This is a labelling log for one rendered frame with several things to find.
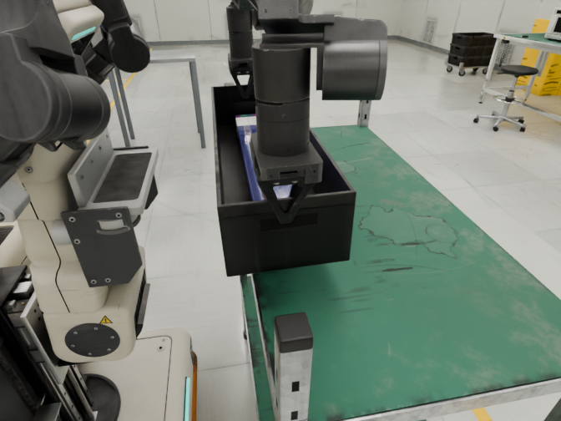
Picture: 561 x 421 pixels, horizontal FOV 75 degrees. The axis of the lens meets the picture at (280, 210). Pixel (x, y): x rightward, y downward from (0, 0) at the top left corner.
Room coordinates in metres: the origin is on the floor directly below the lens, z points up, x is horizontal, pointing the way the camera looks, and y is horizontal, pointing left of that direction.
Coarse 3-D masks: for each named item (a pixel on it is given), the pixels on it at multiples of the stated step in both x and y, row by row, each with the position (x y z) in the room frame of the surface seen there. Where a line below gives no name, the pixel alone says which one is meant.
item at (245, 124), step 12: (240, 120) 0.86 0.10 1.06; (252, 120) 0.86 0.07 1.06; (240, 132) 0.78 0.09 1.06; (252, 132) 0.78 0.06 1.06; (240, 144) 0.72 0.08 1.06; (252, 168) 0.60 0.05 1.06; (252, 180) 0.55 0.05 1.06; (252, 192) 0.51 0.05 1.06; (276, 192) 0.51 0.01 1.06; (288, 192) 0.51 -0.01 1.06
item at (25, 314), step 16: (144, 288) 0.65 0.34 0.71; (32, 304) 0.53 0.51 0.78; (144, 304) 0.60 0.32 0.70; (16, 320) 0.51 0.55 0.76; (32, 320) 0.50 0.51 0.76; (32, 336) 0.49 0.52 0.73; (48, 336) 0.53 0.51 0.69; (32, 352) 0.51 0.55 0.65; (48, 352) 0.50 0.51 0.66; (64, 368) 0.52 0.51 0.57
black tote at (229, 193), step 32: (224, 96) 0.92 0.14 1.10; (224, 128) 0.90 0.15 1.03; (224, 160) 0.70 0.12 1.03; (224, 192) 0.57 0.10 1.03; (320, 192) 0.53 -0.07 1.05; (352, 192) 0.39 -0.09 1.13; (224, 224) 0.36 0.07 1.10; (256, 224) 0.37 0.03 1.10; (288, 224) 0.38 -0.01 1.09; (320, 224) 0.38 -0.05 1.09; (352, 224) 0.39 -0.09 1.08; (224, 256) 0.36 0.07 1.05; (256, 256) 0.37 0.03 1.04; (288, 256) 0.38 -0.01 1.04; (320, 256) 0.38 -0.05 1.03
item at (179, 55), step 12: (156, 60) 3.12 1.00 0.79; (168, 60) 3.15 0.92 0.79; (180, 60) 3.18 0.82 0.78; (192, 60) 3.20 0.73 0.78; (192, 72) 3.20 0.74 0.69; (120, 84) 3.42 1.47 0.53; (192, 84) 3.59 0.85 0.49; (120, 108) 3.03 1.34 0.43; (120, 120) 3.02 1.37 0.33; (132, 132) 3.42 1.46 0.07; (204, 132) 3.21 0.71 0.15; (204, 144) 3.20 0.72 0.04
